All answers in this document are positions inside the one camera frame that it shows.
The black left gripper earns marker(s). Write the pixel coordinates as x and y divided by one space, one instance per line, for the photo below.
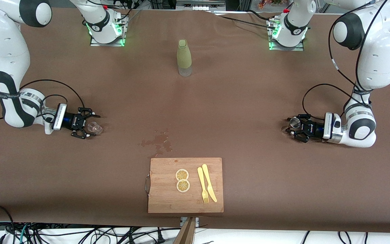
314 129

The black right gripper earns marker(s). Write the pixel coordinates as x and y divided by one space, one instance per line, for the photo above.
70 121

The steel double jigger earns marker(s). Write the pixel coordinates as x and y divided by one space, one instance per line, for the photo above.
295 122

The clear glass measuring cup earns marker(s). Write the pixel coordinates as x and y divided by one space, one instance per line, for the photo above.
95 128

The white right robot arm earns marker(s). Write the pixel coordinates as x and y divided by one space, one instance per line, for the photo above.
8 51

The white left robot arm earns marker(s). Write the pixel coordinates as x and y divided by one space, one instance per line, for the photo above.
377 57

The brown table mat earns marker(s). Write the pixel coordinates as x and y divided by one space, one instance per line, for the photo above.
181 101

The wooden cutting board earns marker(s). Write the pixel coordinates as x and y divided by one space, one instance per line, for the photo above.
164 196

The yellow plastic knife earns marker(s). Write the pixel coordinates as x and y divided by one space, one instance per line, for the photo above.
208 181

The lemon slice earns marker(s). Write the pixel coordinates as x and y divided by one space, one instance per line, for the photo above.
182 175
183 185

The yellow plastic fork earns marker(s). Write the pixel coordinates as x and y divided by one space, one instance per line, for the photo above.
201 179

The green sleeved glass bottle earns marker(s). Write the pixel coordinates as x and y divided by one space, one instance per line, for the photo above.
184 57

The grey metal power strip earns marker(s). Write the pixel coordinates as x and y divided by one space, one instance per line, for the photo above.
200 5

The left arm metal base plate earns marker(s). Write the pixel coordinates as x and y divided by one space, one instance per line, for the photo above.
298 48

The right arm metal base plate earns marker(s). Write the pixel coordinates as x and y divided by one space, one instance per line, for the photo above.
120 40

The small metal bracket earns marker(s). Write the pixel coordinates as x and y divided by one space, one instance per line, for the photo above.
182 222

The wooden camera post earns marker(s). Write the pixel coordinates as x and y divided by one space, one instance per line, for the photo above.
185 235

